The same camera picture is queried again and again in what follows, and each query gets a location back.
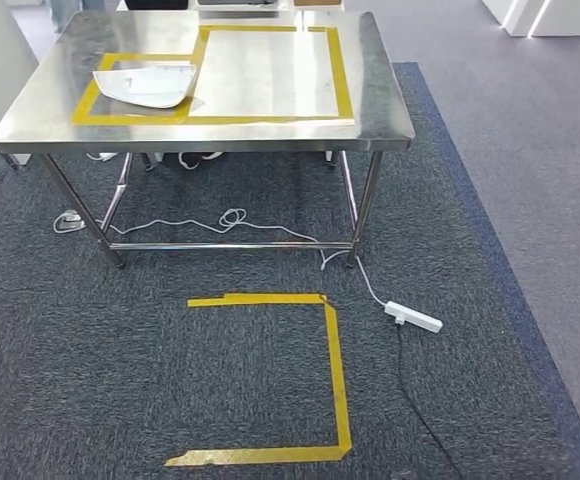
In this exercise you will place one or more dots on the white curved car panel part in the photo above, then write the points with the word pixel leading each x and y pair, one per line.
pixel 145 85

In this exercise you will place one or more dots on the stainless steel workbench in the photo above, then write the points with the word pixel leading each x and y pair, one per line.
pixel 380 79

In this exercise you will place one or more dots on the yellow floor tape outline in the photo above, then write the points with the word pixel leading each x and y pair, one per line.
pixel 337 378

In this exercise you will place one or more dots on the large yellow tape square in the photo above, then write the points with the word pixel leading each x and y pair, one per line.
pixel 340 73

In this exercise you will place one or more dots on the long white power strip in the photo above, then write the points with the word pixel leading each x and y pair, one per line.
pixel 415 318

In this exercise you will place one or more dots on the white power strip with plugs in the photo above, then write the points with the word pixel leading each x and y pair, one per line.
pixel 102 157

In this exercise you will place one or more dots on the grey floor socket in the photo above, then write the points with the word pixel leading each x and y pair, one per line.
pixel 71 221

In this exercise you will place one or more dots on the small yellow tape rectangle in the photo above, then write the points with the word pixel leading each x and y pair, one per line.
pixel 82 109

